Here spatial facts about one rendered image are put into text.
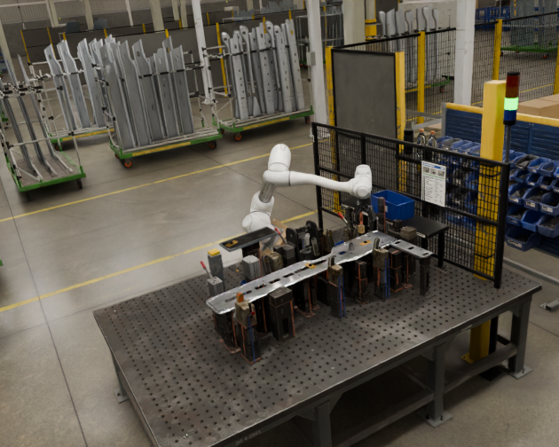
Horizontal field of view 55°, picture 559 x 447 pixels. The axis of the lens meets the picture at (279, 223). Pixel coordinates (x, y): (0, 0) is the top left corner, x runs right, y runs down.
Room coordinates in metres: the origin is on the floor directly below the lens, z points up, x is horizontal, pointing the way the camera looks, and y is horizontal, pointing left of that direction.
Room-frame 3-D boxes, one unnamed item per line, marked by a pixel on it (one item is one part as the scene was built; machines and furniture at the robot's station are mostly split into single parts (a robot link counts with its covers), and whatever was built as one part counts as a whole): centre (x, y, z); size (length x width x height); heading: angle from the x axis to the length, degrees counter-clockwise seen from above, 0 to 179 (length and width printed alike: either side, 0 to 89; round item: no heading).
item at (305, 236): (3.24, -0.14, 0.94); 0.18 x 0.13 x 0.49; 122
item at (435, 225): (3.66, -0.82, 1.01); 0.90 x 0.22 x 0.03; 32
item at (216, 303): (2.99, -0.15, 1.00); 1.38 x 0.22 x 0.02; 122
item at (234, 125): (11.18, 0.12, 0.88); 1.91 x 1.01 x 1.76; 120
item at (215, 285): (2.84, 0.42, 0.88); 0.11 x 0.10 x 0.36; 32
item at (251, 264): (2.98, 0.20, 0.90); 0.13 x 0.10 x 0.41; 32
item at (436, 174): (3.46, -1.08, 1.30); 0.23 x 0.02 x 0.31; 32
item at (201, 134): (9.98, 1.97, 0.88); 1.91 x 1.00 x 1.76; 115
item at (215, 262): (3.03, 0.43, 0.92); 0.08 x 0.08 x 0.44; 32
